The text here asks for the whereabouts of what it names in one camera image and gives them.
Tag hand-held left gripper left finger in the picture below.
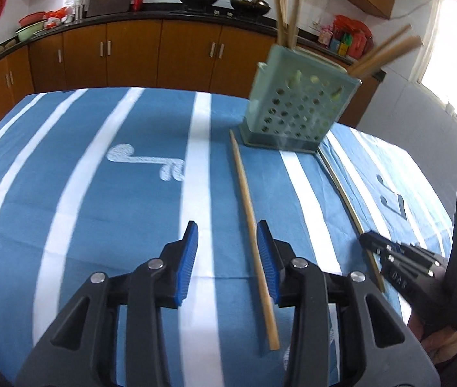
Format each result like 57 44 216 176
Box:
15 221 199 387

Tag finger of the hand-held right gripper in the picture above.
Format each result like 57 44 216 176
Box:
359 231 448 304
389 243 446 269

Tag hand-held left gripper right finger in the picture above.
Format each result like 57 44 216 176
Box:
256 220 441 387

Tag dark wooden chopstick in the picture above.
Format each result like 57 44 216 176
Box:
318 148 386 293

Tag green perforated utensil holder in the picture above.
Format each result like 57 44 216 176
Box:
240 44 363 154

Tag person's right hand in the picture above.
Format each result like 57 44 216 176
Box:
408 313 457 367

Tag blue white striped tablecloth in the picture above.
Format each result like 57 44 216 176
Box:
0 87 457 387

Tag bright window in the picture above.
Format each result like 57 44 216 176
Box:
418 0 457 122

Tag wooden base cabinets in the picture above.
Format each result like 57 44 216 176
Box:
0 18 386 130

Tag red bags with colourful boxes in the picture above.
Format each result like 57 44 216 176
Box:
318 14 374 59

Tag black kitchen countertop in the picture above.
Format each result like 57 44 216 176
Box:
0 2 386 79

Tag black wok with lid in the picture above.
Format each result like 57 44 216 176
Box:
229 0 271 16

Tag dark brown cutting board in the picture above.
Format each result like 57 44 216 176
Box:
86 0 136 17

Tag red plastic bag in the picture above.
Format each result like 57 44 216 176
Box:
45 7 72 29

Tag green basin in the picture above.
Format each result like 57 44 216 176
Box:
15 22 46 42

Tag red basin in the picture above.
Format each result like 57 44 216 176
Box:
19 11 47 25

